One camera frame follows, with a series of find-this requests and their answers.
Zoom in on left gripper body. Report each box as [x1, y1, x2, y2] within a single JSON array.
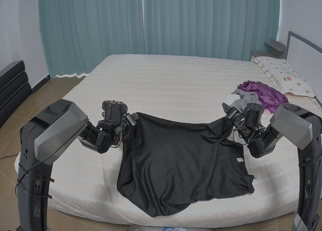
[[114, 113, 139, 146]]

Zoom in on white garment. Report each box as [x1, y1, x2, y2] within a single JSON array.
[[225, 94, 239, 105]]

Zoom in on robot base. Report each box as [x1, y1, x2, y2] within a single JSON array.
[[132, 225, 188, 231]]

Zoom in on purple garment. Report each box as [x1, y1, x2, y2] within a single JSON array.
[[238, 81, 288, 113]]

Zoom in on black T-shirt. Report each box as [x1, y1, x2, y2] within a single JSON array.
[[117, 112, 256, 217]]

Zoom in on black chest of drawers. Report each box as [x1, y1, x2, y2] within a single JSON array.
[[0, 60, 33, 128]]

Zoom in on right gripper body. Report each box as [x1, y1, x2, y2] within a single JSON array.
[[225, 106, 246, 128]]

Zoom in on blue-green curtain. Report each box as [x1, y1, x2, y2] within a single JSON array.
[[143, 0, 281, 61], [38, 0, 145, 79]]

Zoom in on bed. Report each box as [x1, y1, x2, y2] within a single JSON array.
[[14, 31, 322, 228]]

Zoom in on grey bedside table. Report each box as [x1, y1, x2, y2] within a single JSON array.
[[252, 38, 286, 60]]

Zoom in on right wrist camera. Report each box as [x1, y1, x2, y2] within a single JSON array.
[[239, 126, 252, 139]]

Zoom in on white printed pillow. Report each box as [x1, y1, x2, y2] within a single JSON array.
[[251, 56, 316, 97]]

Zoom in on grey garment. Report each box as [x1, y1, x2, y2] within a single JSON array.
[[230, 90, 261, 111]]

